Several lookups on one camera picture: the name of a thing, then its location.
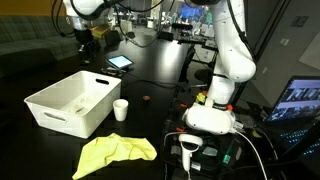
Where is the white headset cable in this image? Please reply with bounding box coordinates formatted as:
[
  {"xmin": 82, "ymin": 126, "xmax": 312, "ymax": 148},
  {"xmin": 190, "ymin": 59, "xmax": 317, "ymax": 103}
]
[{"xmin": 233, "ymin": 129, "xmax": 269, "ymax": 180}]

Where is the yellow microfiber cloth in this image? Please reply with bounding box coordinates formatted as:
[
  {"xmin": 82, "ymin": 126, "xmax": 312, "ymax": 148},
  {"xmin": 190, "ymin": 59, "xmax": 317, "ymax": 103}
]
[{"xmin": 71, "ymin": 133, "xmax": 158, "ymax": 180}]

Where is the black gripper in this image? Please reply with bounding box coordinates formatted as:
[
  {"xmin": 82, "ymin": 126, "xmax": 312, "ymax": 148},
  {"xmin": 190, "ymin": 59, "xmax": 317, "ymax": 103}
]
[{"xmin": 76, "ymin": 30, "xmax": 97, "ymax": 64}]

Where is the green plaid sofa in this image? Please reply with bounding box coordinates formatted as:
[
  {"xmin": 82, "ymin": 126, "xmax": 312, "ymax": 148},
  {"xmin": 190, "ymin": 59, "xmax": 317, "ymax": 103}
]
[{"xmin": 0, "ymin": 15, "xmax": 81, "ymax": 62}]

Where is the white VR headset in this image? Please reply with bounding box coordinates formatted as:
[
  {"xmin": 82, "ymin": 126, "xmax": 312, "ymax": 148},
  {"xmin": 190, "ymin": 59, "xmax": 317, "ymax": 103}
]
[{"xmin": 181, "ymin": 102, "xmax": 237, "ymax": 136}]

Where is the yellow stop button box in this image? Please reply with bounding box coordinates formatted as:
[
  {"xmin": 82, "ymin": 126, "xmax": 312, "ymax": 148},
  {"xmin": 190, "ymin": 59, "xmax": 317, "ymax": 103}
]
[{"xmin": 195, "ymin": 92, "xmax": 207, "ymax": 105}]

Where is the open laptop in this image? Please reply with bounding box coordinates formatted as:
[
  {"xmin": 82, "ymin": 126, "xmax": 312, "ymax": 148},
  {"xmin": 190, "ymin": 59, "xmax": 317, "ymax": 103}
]
[{"xmin": 265, "ymin": 75, "xmax": 320, "ymax": 161}]

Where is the white cup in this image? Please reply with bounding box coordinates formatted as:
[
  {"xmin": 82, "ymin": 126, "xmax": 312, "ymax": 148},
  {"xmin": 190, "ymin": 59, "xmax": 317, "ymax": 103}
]
[{"xmin": 112, "ymin": 98, "xmax": 129, "ymax": 122}]

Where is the white VR controller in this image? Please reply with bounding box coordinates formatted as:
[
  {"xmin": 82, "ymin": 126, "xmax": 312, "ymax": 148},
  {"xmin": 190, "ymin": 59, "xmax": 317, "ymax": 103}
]
[{"xmin": 178, "ymin": 133, "xmax": 204, "ymax": 173}]

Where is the tablet with lit screen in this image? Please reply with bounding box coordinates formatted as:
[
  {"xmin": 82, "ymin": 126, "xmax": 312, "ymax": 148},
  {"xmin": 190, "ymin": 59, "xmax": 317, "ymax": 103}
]
[{"xmin": 106, "ymin": 54, "xmax": 135, "ymax": 70}]

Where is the white plastic storage box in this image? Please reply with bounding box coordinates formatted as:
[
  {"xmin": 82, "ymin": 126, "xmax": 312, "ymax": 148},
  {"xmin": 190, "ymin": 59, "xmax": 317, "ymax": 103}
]
[{"xmin": 23, "ymin": 70, "xmax": 122, "ymax": 140}]

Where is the black office chair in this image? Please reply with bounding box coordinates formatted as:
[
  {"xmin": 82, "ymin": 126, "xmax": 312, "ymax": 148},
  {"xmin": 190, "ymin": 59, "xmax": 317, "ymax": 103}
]
[{"xmin": 103, "ymin": 29, "xmax": 123, "ymax": 46}]

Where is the tan wrist mount block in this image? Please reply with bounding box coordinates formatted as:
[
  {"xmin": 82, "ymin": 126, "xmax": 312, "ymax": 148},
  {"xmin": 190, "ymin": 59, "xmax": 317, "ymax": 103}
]
[{"xmin": 89, "ymin": 25, "xmax": 112, "ymax": 40}]

